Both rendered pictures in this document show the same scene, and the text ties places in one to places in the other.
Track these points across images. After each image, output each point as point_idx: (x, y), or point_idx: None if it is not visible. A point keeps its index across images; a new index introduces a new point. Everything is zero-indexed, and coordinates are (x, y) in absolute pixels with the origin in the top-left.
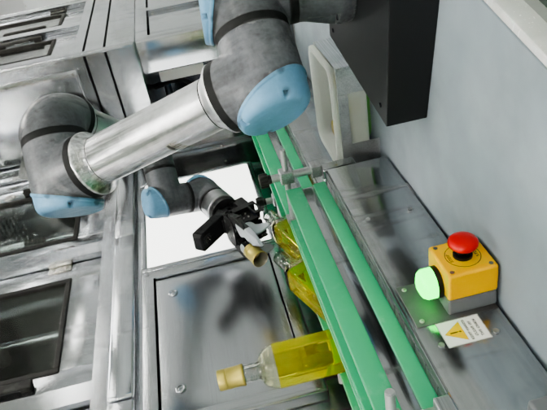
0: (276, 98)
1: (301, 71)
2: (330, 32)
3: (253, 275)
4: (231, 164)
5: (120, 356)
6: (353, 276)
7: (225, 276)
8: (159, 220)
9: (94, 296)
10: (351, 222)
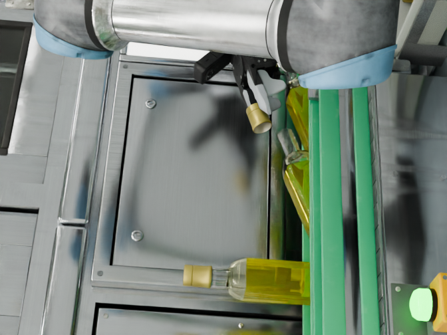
0: (351, 85)
1: (392, 52)
2: None
3: (246, 113)
4: None
5: (80, 169)
6: (355, 240)
7: (214, 102)
8: None
9: (56, 62)
10: (376, 164)
